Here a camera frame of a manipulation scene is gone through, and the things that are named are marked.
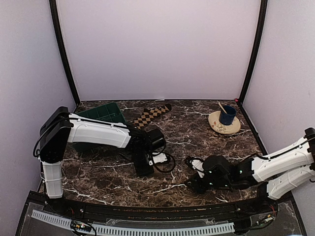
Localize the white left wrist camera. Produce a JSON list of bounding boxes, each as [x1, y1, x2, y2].
[[152, 153, 168, 164]]

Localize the blue speckled mug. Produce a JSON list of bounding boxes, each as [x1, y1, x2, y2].
[[219, 105, 236, 125]]

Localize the brown argyle sock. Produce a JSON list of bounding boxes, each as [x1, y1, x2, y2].
[[133, 104, 172, 129]]

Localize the green plastic divider tray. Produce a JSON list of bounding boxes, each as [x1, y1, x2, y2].
[[73, 102, 126, 153]]

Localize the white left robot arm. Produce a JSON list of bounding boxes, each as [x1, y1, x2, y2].
[[33, 106, 168, 214]]

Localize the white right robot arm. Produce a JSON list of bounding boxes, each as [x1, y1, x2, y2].
[[185, 128, 315, 213]]

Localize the right black frame post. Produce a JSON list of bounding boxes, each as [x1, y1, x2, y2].
[[238, 0, 268, 106]]

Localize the cream floral plate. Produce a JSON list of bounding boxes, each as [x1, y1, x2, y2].
[[208, 111, 241, 135]]

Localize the black front rail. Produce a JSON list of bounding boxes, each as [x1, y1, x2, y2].
[[53, 199, 258, 220]]

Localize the left black frame post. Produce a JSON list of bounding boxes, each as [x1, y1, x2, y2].
[[49, 0, 81, 106]]

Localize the black frame post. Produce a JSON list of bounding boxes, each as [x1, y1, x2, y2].
[[238, 0, 268, 106], [49, 0, 81, 106]]

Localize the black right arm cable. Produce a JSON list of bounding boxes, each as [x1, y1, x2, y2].
[[246, 136, 315, 163]]

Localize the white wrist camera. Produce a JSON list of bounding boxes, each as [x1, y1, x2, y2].
[[152, 153, 168, 164], [190, 159, 205, 178]]

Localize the white slotted cable duct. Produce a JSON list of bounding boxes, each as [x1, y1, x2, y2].
[[31, 210, 235, 236]]

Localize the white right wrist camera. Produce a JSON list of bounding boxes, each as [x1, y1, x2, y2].
[[190, 159, 205, 178]]

